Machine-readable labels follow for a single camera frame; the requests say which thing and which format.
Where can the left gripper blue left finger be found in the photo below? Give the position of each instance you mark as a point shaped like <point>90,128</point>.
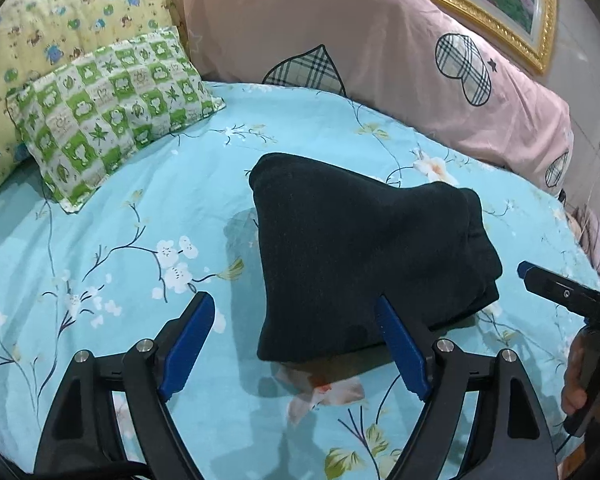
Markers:
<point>109,418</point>

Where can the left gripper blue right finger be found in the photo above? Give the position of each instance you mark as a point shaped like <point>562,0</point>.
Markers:
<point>508,436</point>

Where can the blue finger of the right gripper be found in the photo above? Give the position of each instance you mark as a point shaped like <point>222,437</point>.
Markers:
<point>523,268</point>

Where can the black knit pants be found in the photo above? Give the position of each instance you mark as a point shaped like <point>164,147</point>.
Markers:
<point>333,241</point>

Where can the light blue floral bedsheet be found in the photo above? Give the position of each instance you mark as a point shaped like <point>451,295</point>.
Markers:
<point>179,217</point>

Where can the pink plaid-heart duvet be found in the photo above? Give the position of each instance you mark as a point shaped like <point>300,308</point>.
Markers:
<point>518,124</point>

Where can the green white checkered pillow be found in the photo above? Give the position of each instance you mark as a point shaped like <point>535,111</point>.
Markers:
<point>82,122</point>

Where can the yellow cartoon print pillow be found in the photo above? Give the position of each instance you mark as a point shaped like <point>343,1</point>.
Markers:
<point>38,36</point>

